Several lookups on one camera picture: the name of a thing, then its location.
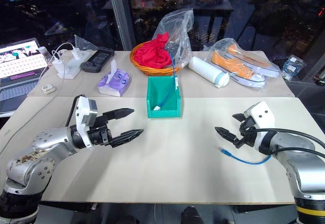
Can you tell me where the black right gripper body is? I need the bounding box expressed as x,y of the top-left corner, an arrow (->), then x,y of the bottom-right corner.
234,116 -> 257,149

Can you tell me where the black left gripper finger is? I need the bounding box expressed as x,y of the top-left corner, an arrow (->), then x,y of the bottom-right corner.
102,108 -> 135,121
110,129 -> 145,148

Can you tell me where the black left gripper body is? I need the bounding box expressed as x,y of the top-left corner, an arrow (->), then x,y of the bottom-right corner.
87,116 -> 114,147

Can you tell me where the purple tissue pack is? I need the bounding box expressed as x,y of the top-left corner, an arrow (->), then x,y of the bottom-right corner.
97,59 -> 131,98

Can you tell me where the green plastic bin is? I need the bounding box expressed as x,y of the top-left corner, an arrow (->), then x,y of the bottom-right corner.
146,75 -> 182,119

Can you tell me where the orange canvas sneaker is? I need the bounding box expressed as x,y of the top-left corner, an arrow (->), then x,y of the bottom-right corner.
227,43 -> 280,78
210,50 -> 266,88

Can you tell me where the orange woven basket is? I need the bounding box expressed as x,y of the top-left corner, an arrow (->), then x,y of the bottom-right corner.
129,42 -> 184,77

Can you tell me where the white cylindrical bottle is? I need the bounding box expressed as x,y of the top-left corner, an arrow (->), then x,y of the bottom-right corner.
188,56 -> 231,88

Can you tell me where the black handheld game console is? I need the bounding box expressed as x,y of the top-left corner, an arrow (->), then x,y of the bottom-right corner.
80,48 -> 115,73

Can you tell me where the white power strip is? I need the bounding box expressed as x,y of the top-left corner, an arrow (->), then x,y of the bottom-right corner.
51,48 -> 88,80

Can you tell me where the red cloth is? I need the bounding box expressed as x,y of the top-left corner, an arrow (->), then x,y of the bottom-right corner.
133,32 -> 174,70

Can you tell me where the small white square device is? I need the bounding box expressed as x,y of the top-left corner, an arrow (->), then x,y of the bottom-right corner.
41,84 -> 56,95

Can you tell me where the clear shoe bag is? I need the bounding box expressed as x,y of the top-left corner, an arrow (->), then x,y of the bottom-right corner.
202,38 -> 282,89

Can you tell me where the small clear plastic bag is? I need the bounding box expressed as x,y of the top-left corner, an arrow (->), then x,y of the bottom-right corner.
74,34 -> 99,52

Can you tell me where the dark rounded shape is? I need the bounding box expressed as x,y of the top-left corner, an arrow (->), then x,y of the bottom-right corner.
181,205 -> 202,224

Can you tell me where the clear water bottle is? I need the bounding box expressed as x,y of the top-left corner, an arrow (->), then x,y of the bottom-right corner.
38,46 -> 51,63

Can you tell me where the large clear plastic bag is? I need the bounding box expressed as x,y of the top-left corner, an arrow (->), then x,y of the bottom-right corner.
151,8 -> 194,70

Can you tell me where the open laptop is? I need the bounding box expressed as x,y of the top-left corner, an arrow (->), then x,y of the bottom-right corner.
0,38 -> 51,116

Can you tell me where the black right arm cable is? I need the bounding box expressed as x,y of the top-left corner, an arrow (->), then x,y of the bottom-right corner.
239,127 -> 325,159

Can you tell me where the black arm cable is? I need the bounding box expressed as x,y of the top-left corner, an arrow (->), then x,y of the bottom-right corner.
239,127 -> 325,159
65,97 -> 78,128

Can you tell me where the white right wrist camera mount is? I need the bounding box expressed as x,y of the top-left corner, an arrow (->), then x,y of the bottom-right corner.
243,101 -> 275,134

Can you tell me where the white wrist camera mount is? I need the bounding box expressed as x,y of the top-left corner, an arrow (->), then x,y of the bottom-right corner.
243,101 -> 275,134
75,95 -> 99,150

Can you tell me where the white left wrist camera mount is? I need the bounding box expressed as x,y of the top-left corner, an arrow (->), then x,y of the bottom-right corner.
75,95 -> 99,150

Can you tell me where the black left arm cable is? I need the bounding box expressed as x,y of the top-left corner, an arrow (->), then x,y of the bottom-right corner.
65,97 -> 78,128

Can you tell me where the blue cable with white socket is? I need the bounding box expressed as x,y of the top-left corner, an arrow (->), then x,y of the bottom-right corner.
153,52 -> 179,112

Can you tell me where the bagged blue cable bundle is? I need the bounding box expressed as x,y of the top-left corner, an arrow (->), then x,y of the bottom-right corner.
281,54 -> 307,81

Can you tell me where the white charger cable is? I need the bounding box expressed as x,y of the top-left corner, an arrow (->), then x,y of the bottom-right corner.
0,42 -> 77,156

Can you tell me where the grey window frame post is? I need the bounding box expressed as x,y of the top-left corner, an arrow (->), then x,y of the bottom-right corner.
106,0 -> 137,51

